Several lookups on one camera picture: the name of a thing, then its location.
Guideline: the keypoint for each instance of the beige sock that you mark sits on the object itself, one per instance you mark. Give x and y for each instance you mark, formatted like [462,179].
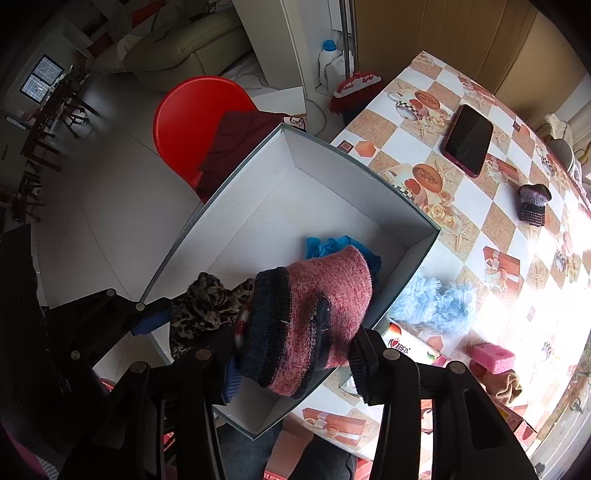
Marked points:
[503,387]

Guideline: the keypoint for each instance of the cream sofa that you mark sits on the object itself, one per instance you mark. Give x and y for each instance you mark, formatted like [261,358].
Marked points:
[194,50]

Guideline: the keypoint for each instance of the patterned checkered tablecloth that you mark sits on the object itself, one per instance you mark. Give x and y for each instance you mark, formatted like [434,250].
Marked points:
[508,286]

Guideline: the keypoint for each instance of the red broom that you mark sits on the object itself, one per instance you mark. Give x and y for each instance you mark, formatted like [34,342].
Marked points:
[353,90]

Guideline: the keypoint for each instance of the white detergent bottle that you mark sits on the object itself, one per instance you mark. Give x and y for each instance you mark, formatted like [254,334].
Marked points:
[328,64]

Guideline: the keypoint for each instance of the white door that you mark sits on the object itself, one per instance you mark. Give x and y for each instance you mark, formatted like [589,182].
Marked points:
[281,46]

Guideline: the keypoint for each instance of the dark red cloth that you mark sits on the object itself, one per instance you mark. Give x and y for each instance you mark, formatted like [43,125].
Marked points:
[235,143]

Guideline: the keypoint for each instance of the tissue packet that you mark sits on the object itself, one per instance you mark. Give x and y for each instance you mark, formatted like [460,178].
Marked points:
[411,350]

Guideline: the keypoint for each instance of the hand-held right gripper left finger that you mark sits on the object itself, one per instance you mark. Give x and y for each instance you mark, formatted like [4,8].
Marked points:
[233,385]

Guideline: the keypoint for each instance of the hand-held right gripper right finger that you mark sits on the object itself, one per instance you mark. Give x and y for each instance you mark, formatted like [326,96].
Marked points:
[364,369]

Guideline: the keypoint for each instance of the pink sponge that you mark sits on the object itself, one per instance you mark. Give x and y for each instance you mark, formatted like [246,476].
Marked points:
[493,357]

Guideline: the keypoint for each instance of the dark wooden chair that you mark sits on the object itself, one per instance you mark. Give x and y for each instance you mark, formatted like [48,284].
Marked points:
[44,143]
[18,194]

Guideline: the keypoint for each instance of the purple black knitted sock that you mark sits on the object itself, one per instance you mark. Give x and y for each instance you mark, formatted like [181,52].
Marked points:
[533,203]

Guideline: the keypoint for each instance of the white grey cardboard box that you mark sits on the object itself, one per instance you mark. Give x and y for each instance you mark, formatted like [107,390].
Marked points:
[300,194]

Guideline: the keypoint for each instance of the grey white knitted item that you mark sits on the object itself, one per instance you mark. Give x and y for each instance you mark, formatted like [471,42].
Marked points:
[561,150]

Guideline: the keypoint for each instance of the leopard print cloth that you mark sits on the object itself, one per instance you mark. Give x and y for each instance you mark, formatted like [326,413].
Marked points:
[198,309]

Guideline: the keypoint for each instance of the person's leg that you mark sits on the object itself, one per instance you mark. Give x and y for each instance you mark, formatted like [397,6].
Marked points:
[300,461]

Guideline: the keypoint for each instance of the brown cardboard sheet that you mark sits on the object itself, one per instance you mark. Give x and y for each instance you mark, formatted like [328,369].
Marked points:
[438,37]

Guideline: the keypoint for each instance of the light blue fluffy cloth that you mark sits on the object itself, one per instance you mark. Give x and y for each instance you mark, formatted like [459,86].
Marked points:
[434,304]

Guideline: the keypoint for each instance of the smartphone in red case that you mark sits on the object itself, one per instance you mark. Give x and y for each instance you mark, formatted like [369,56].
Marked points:
[467,141]

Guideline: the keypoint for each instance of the red plastic chair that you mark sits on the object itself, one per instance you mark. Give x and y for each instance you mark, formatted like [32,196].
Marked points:
[194,115]

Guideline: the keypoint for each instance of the pink navy knitted sock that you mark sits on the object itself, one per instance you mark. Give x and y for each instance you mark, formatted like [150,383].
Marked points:
[318,304]

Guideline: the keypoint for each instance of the window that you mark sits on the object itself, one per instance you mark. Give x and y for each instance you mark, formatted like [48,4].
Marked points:
[41,78]

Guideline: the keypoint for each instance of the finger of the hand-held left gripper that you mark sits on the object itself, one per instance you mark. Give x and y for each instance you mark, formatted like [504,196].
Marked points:
[147,318]

